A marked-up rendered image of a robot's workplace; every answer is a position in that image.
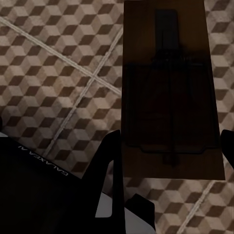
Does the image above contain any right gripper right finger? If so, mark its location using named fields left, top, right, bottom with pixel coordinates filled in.
left=220, top=129, right=234, bottom=169

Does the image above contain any mousetrap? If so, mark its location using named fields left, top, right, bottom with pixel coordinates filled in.
left=120, top=0, right=226, bottom=180

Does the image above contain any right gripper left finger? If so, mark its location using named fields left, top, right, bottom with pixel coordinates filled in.
left=52, top=130, right=126, bottom=234

